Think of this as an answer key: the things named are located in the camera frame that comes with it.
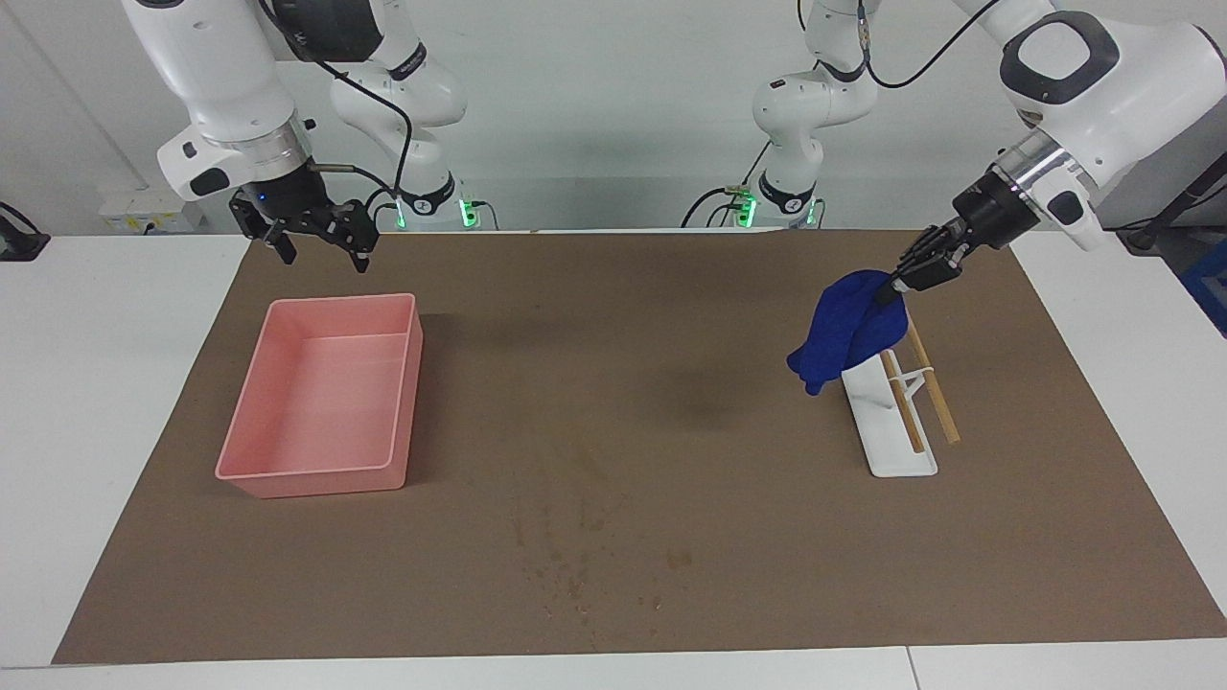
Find blue towel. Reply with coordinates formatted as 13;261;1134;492
786;269;910;397

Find black clamp mount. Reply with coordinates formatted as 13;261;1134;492
0;201;51;262

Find white wall socket box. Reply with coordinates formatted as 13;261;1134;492
99;189;204;234

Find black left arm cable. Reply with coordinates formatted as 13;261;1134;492
858;0;1003;90

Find blue crate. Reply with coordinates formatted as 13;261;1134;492
1179;240;1227;338

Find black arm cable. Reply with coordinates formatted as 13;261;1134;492
257;0;415;226
858;0;1003;90

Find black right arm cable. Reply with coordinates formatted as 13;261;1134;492
257;0;415;226

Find short wooden rack rod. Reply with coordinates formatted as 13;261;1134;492
882;353;927;455

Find pink plastic bin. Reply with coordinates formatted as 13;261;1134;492
214;293;425;499

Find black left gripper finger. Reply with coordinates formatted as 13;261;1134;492
898;219;968;270
874;250;965;309

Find brown table mat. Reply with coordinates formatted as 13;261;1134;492
53;230;1227;665

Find black left base cables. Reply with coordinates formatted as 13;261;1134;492
681;142;773;229

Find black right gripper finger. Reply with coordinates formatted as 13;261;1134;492
251;219;297;265
331;200;379;275

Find black stand with pole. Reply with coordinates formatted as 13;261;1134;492
1102;153;1227;256

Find black right base cable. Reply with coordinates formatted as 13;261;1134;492
364;187;404;231

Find long wooden rack rod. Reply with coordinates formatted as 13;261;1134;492
906;321;961;446

